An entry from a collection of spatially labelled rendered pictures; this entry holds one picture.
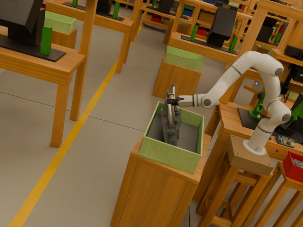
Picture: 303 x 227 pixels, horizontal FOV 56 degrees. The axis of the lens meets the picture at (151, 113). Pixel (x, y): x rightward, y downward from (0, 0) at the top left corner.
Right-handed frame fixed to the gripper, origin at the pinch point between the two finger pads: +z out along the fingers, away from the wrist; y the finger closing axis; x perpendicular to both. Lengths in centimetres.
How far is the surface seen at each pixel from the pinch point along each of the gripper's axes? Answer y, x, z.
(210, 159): -92, 24, -23
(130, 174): -26, 45, 35
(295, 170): -63, 40, -88
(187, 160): -15.5, 37.0, -8.6
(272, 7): -49, -103, -86
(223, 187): -60, 52, -32
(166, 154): -12.6, 33.2, 5.5
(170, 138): -21.4, 19.4, 4.0
